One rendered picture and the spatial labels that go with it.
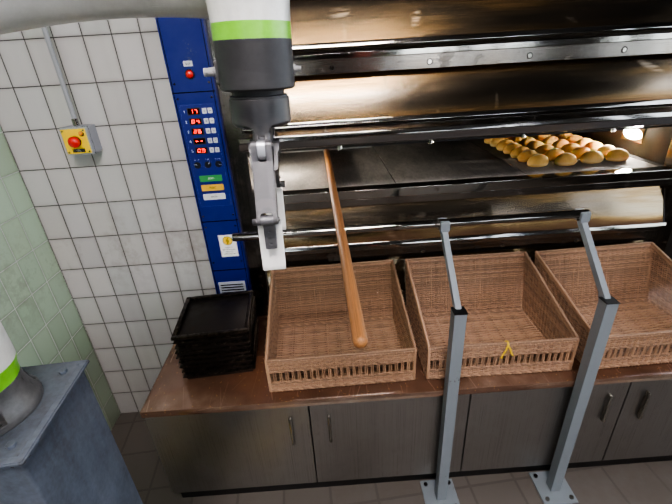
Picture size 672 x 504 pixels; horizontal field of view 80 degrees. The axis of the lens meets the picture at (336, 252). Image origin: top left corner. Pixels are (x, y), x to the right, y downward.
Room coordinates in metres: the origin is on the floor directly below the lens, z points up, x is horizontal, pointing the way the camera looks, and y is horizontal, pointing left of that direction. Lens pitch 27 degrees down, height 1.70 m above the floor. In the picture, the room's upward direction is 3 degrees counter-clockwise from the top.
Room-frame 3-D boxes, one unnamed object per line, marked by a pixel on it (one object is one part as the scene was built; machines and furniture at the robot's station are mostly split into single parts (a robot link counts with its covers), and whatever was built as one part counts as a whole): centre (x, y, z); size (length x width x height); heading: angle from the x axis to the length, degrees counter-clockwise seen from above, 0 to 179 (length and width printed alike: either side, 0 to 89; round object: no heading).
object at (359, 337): (1.46, -0.01, 1.19); 1.71 x 0.03 x 0.03; 2
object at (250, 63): (0.54, 0.09, 1.69); 0.12 x 0.09 x 0.06; 95
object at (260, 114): (0.53, 0.09, 1.61); 0.08 x 0.07 x 0.09; 5
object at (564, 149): (2.07, -1.14, 1.21); 0.61 x 0.48 x 0.06; 1
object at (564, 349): (1.35, -0.58, 0.72); 0.56 x 0.49 x 0.28; 90
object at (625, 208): (1.62, -0.57, 1.02); 1.79 x 0.11 x 0.19; 91
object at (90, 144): (1.55, 0.93, 1.46); 0.10 x 0.07 x 0.10; 91
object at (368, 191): (1.64, -0.57, 1.16); 1.80 x 0.06 x 0.04; 91
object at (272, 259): (0.47, 0.08, 1.48); 0.03 x 0.01 x 0.07; 95
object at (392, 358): (1.34, 0.01, 0.72); 0.56 x 0.49 x 0.28; 92
